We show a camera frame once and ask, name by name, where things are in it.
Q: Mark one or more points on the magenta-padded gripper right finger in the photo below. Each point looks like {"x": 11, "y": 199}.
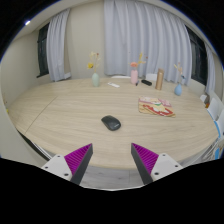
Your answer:
{"x": 165, "y": 163}

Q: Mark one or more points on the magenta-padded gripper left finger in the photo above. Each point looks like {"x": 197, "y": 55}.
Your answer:
{"x": 56, "y": 164}

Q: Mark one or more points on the black computer mouse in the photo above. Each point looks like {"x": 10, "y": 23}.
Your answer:
{"x": 111, "y": 123}

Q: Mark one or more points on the cartoon dog print mouse pad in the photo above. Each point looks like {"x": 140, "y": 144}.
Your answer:
{"x": 155, "y": 107}

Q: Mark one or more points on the white and blue chairs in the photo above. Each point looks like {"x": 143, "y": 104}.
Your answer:
{"x": 215, "y": 108}

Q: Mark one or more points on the blue vase with dried flowers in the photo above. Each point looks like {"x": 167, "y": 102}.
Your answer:
{"x": 178, "y": 90}

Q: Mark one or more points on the black case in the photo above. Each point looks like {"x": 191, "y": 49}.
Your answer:
{"x": 146, "y": 82}

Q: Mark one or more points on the gold drink bottle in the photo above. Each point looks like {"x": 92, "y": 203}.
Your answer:
{"x": 159, "y": 80}

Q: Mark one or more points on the dark marker pen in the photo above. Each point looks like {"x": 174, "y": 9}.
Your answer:
{"x": 137, "y": 83}

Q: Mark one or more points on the pink vase with dried flowers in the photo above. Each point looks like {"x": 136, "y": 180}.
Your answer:
{"x": 134, "y": 77}

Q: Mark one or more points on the green vase with dried flowers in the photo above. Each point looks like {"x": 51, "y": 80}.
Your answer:
{"x": 95, "y": 80}

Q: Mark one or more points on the narrow white curtain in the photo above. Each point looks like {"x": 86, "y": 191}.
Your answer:
{"x": 57, "y": 50}
{"x": 210, "y": 73}

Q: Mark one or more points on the dark window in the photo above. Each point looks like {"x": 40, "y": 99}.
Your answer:
{"x": 42, "y": 50}
{"x": 197, "y": 56}

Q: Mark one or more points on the wide white curtain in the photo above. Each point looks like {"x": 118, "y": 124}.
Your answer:
{"x": 150, "y": 36}

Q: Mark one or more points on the ceiling light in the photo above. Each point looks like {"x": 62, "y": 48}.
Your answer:
{"x": 27, "y": 23}

